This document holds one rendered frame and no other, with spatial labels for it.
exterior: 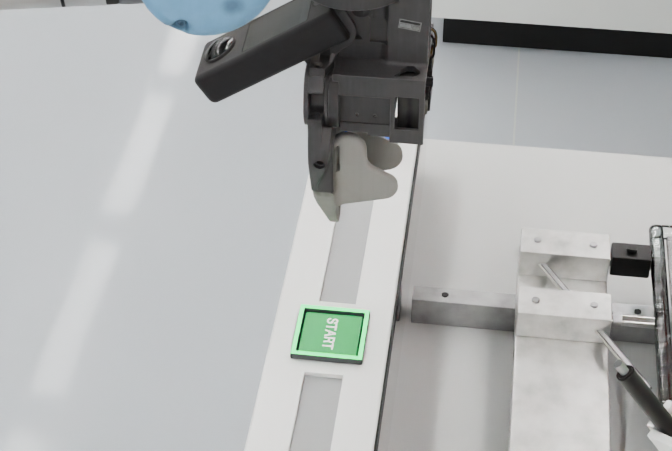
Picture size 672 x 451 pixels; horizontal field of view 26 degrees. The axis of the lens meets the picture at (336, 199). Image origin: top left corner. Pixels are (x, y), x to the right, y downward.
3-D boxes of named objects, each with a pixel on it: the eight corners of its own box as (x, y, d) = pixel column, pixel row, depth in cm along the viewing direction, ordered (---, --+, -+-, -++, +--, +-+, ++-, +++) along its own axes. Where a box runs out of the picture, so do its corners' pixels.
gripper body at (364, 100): (422, 156, 98) (428, 1, 90) (295, 146, 98) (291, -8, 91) (431, 91, 103) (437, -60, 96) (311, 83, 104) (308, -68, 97)
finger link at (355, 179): (394, 250, 104) (397, 147, 98) (312, 244, 105) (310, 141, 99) (398, 223, 106) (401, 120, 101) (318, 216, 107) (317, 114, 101)
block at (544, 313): (607, 317, 128) (611, 292, 126) (608, 344, 125) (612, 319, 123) (516, 309, 129) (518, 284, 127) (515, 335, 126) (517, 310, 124)
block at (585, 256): (606, 257, 134) (610, 232, 132) (606, 282, 131) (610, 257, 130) (519, 250, 135) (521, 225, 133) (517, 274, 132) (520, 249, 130)
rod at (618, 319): (660, 323, 126) (662, 312, 125) (660, 335, 125) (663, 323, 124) (606, 319, 127) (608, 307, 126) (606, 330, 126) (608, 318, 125)
